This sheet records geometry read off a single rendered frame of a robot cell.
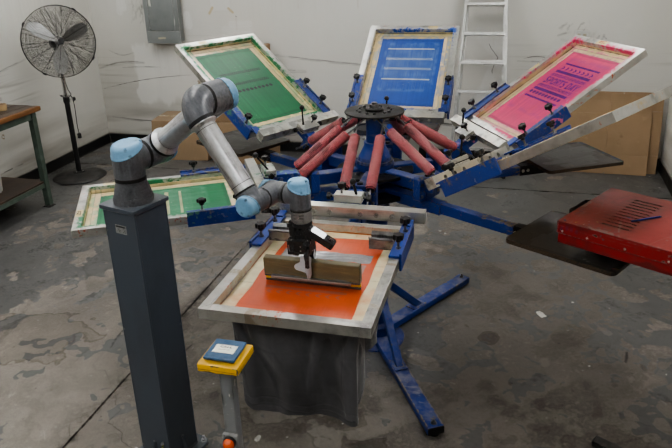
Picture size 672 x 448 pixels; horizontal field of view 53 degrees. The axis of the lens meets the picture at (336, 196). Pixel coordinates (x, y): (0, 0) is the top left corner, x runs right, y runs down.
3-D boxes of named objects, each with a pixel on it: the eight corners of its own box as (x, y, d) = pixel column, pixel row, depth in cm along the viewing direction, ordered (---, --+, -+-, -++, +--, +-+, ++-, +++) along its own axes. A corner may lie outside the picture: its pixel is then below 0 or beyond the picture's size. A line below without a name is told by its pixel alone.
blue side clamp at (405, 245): (401, 271, 250) (401, 254, 247) (388, 270, 251) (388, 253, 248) (413, 238, 277) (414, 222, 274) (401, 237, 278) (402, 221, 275)
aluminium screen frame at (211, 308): (371, 339, 206) (371, 328, 205) (198, 318, 221) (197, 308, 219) (411, 235, 277) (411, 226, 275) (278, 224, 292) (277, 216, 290)
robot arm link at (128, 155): (106, 178, 250) (101, 143, 245) (134, 167, 261) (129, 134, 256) (129, 183, 244) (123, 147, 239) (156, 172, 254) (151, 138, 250)
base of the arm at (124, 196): (104, 203, 253) (100, 178, 249) (134, 190, 265) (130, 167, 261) (133, 210, 246) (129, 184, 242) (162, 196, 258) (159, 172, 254)
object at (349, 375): (359, 429, 231) (356, 322, 216) (238, 410, 242) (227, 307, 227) (361, 424, 234) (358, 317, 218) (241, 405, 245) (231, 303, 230)
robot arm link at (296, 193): (293, 174, 231) (314, 177, 227) (296, 203, 235) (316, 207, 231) (280, 181, 225) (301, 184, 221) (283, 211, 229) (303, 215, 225)
